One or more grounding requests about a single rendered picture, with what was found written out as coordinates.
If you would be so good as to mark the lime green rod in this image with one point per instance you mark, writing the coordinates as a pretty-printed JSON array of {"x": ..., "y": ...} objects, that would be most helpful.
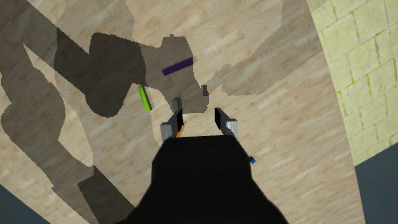
[{"x": 144, "y": 98}]

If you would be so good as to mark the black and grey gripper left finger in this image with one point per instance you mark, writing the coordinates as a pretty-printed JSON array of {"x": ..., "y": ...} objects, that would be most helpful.
[{"x": 170, "y": 128}]

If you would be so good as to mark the purple rod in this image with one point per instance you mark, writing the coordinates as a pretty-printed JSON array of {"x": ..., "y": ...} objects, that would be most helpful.
[{"x": 177, "y": 66}]

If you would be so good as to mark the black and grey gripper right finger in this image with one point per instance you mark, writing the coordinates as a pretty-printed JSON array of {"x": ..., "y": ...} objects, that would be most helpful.
[{"x": 228, "y": 126}]

